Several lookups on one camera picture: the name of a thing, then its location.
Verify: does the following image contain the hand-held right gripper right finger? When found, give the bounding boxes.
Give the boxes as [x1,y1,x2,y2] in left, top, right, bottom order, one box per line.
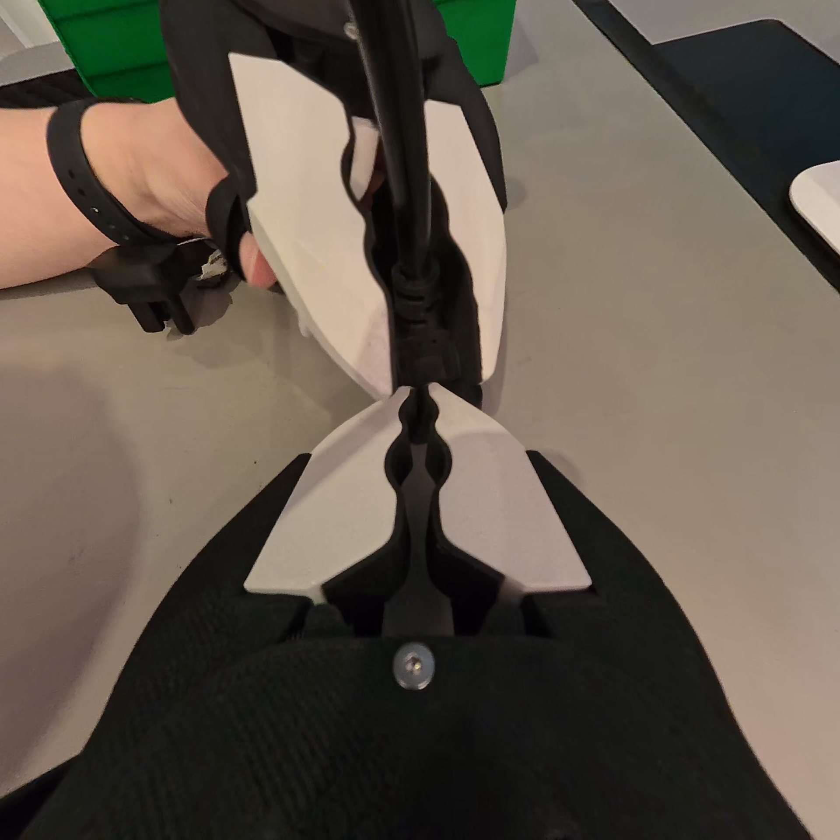
[423,384,593,601]

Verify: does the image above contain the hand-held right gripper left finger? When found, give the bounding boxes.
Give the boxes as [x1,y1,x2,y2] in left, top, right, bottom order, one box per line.
[243,386,416,605]

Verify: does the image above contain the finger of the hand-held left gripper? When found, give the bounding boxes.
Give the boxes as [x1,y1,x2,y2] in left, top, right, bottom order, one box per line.
[227,51,403,403]
[423,98,509,411]

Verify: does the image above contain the green plastic bin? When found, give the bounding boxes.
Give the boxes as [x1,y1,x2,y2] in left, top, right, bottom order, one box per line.
[36,0,519,105]

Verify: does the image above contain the thick black power cord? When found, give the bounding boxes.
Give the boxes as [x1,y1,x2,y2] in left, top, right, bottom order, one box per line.
[346,0,463,460]

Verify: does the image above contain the black braided cable with plug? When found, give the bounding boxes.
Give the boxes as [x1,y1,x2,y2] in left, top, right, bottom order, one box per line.
[87,239,232,337]

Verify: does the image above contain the black ribbed chair back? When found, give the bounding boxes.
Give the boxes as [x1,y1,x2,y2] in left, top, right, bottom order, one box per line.
[0,77,142,111]

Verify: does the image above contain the black wrist band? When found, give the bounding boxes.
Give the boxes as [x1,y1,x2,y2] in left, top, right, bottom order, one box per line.
[45,97,198,249]

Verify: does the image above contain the dark mat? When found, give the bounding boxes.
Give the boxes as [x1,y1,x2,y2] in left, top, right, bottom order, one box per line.
[571,0,840,293]

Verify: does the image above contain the person's left hand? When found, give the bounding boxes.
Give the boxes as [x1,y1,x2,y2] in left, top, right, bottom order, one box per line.
[80,98,282,293]

